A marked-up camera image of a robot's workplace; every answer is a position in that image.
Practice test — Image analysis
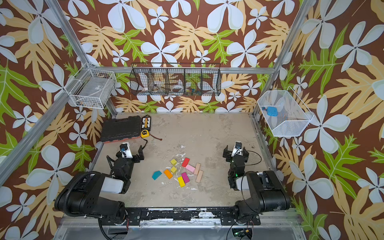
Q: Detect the yellow tape measure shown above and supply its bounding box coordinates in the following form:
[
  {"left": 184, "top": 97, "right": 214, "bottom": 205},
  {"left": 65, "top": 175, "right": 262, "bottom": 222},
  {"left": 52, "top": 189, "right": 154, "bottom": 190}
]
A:
[{"left": 141, "top": 130, "right": 150, "bottom": 139}]

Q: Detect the white wire basket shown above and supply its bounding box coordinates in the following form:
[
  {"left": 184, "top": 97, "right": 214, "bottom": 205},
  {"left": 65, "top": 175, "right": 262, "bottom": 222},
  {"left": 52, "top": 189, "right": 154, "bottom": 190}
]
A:
[
  {"left": 66, "top": 67, "right": 117, "bottom": 109},
  {"left": 258, "top": 87, "right": 315, "bottom": 138}
]

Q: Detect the red wood block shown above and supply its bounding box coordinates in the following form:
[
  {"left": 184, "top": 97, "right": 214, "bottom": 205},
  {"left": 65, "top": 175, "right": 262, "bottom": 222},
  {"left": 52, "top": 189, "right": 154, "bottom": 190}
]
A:
[{"left": 182, "top": 158, "right": 190, "bottom": 168}]

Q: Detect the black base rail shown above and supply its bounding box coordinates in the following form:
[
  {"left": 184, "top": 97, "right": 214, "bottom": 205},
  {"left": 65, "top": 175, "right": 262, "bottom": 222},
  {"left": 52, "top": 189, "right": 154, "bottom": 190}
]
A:
[{"left": 101, "top": 207, "right": 261, "bottom": 227}]

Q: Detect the white wire basket right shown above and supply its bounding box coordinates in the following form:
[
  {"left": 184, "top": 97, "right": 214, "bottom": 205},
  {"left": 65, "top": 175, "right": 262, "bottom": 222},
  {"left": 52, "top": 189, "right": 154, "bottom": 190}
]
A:
[{"left": 258, "top": 87, "right": 315, "bottom": 138}]

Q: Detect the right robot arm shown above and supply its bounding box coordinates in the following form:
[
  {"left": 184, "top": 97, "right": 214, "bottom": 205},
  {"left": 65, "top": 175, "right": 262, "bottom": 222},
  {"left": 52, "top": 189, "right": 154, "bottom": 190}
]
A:
[{"left": 223, "top": 142, "right": 291, "bottom": 225}]

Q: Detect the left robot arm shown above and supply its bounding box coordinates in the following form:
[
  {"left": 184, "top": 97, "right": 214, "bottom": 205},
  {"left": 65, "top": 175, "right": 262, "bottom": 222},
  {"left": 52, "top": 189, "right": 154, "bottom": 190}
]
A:
[{"left": 55, "top": 143, "right": 145, "bottom": 223}]

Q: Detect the black and red tool case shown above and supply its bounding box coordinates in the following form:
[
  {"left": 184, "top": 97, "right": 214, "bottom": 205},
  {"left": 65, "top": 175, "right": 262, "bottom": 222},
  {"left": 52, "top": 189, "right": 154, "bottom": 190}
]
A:
[{"left": 100, "top": 116, "right": 141, "bottom": 143}]

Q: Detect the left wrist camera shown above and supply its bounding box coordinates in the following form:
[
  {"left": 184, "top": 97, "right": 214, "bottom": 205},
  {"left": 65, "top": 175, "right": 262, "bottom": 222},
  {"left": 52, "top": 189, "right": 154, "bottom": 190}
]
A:
[{"left": 120, "top": 142, "right": 133, "bottom": 159}]

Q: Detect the pink wood block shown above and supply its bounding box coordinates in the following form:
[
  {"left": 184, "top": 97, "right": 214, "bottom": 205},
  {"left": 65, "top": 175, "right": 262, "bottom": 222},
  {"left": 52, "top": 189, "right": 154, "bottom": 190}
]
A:
[{"left": 185, "top": 164, "right": 196, "bottom": 174}]

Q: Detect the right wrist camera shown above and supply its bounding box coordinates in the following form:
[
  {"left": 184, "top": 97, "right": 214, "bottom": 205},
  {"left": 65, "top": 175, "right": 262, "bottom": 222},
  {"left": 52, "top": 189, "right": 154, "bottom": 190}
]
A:
[{"left": 232, "top": 142, "right": 243, "bottom": 157}]

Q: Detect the yellow long block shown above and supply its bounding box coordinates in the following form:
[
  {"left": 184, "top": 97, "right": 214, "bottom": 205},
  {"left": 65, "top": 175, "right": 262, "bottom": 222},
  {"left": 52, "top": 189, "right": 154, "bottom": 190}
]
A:
[{"left": 178, "top": 177, "right": 186, "bottom": 188}]

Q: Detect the black wire basket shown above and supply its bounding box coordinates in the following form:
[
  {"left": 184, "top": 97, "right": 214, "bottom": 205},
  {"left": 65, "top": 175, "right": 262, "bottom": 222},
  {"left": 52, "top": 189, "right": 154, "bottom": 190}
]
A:
[{"left": 128, "top": 63, "right": 222, "bottom": 97}]

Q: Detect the blue object in basket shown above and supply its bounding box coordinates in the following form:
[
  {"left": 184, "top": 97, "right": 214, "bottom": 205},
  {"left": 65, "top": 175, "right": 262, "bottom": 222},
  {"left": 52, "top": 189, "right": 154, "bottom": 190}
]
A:
[{"left": 262, "top": 107, "right": 278, "bottom": 117}]

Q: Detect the white wire basket left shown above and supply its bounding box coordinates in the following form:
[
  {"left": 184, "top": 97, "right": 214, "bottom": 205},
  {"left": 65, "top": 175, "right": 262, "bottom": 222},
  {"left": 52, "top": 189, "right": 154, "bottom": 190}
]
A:
[{"left": 66, "top": 67, "right": 117, "bottom": 109}]

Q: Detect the orange wood block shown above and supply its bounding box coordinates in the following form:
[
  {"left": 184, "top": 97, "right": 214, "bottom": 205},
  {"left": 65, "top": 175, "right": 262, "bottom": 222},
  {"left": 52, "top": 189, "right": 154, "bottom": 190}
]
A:
[{"left": 164, "top": 169, "right": 173, "bottom": 179}]

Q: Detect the teal wood block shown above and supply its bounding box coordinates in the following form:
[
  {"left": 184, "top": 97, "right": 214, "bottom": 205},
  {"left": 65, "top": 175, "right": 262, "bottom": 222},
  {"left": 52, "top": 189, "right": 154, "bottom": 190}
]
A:
[{"left": 152, "top": 171, "right": 162, "bottom": 181}]

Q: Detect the natural wood block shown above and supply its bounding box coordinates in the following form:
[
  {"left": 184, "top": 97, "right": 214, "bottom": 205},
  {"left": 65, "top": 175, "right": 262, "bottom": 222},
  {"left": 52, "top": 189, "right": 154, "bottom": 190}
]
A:
[
  {"left": 194, "top": 163, "right": 201, "bottom": 175},
  {"left": 196, "top": 170, "right": 204, "bottom": 183}
]

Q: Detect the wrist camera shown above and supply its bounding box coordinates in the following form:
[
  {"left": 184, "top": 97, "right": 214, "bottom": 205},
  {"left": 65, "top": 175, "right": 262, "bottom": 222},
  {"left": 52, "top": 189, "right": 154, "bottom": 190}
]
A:
[
  {"left": 232, "top": 142, "right": 243, "bottom": 157},
  {"left": 120, "top": 142, "right": 133, "bottom": 159}
]

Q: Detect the magenta wood block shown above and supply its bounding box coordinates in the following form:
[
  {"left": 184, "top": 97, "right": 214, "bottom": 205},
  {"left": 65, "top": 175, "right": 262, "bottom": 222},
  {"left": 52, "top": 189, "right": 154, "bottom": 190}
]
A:
[{"left": 182, "top": 173, "right": 190, "bottom": 184}]

